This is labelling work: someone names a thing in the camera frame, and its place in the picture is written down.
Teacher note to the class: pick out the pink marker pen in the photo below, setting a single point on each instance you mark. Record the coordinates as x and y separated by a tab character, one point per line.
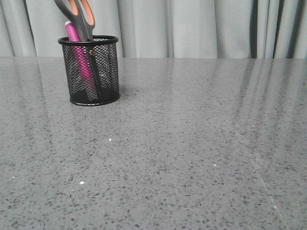
81	59

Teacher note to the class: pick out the grey orange scissors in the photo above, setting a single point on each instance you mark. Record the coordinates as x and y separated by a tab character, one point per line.
80	14

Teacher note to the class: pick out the black mesh pen cup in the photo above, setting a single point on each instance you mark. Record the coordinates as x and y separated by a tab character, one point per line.
101	54

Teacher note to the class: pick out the grey curtain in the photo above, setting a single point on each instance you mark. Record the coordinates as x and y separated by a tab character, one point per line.
165	28

